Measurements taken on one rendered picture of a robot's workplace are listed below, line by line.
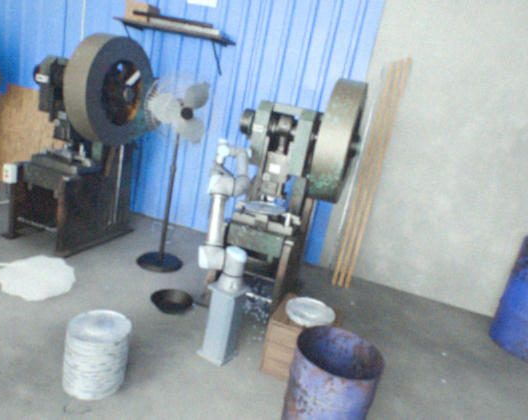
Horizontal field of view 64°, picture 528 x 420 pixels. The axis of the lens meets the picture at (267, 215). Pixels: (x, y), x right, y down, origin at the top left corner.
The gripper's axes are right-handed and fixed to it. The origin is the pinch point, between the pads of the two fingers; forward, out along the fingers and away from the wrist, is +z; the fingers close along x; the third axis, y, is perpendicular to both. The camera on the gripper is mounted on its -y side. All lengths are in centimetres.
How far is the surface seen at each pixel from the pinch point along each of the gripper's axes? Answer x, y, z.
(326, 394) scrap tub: 108, -104, 46
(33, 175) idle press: -2, 155, 28
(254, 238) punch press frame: 1.2, -32.7, 25.9
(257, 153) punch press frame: -10.0, -19.9, -30.0
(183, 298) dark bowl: 12, 7, 81
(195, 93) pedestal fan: -29, 41, -60
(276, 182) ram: -13.7, -36.4, -13.0
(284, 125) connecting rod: -13, -34, -52
